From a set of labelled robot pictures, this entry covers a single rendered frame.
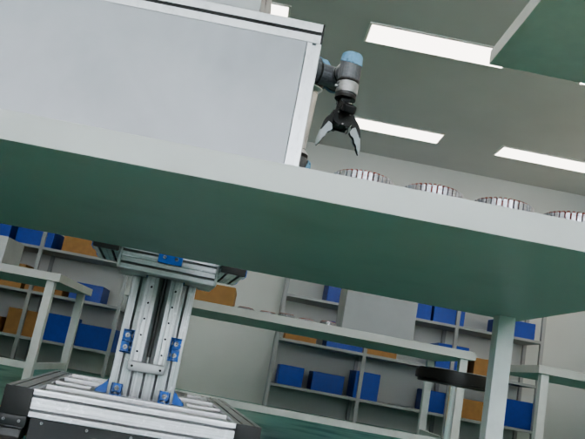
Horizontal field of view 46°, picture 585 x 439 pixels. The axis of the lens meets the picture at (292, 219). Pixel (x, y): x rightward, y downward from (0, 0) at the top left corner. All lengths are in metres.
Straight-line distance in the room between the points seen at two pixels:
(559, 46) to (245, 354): 7.19
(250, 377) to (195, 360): 0.68
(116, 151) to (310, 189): 0.32
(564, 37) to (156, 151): 0.85
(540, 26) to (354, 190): 0.57
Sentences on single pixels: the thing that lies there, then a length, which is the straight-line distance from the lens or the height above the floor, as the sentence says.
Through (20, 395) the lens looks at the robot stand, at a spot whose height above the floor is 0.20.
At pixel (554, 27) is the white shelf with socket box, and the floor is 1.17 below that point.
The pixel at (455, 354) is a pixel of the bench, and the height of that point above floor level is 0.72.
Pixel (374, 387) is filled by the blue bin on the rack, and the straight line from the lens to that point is 8.01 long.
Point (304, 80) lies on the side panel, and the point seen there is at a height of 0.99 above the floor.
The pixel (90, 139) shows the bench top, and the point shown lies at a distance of 1.16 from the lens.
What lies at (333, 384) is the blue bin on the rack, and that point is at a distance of 7.94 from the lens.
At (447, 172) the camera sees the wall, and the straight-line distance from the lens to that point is 9.12.
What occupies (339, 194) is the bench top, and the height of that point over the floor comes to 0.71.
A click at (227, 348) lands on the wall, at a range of 8.43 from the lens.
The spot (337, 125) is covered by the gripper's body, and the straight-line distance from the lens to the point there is 2.30.
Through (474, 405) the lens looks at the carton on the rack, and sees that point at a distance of 8.32.
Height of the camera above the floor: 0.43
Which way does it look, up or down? 12 degrees up
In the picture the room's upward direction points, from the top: 11 degrees clockwise
